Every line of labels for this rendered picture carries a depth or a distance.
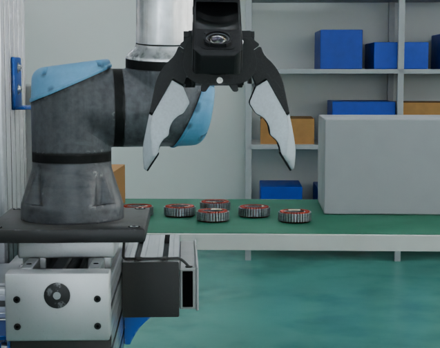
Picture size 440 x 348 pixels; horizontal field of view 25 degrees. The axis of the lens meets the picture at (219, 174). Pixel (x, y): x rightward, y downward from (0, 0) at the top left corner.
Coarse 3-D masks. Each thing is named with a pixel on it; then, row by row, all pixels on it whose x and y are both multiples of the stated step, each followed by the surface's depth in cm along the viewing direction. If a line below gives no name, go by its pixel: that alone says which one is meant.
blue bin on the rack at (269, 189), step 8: (264, 184) 687; (272, 184) 687; (280, 184) 687; (288, 184) 687; (296, 184) 687; (264, 192) 675; (272, 192) 675; (280, 192) 675; (288, 192) 675; (296, 192) 674
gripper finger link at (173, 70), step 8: (176, 56) 98; (168, 64) 98; (176, 64) 98; (160, 72) 98; (168, 72) 98; (176, 72) 98; (184, 72) 98; (160, 80) 98; (168, 80) 98; (176, 80) 98; (184, 80) 98; (160, 88) 98; (160, 96) 98; (152, 104) 98; (152, 112) 98
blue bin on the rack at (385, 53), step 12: (372, 48) 668; (384, 48) 662; (396, 48) 662; (408, 48) 662; (420, 48) 662; (372, 60) 668; (384, 60) 663; (396, 60) 663; (408, 60) 663; (420, 60) 663
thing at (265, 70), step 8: (256, 48) 98; (256, 56) 98; (264, 56) 98; (264, 64) 98; (272, 64) 98; (256, 72) 98; (264, 72) 98; (272, 72) 98; (256, 80) 98; (264, 80) 98; (272, 80) 98; (280, 80) 98; (272, 88) 98; (280, 88) 98; (280, 96) 98; (280, 104) 99; (288, 112) 99
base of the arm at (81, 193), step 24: (48, 168) 143; (72, 168) 143; (96, 168) 144; (48, 192) 142; (72, 192) 142; (96, 192) 144; (24, 216) 145; (48, 216) 142; (72, 216) 142; (96, 216) 143; (120, 216) 147
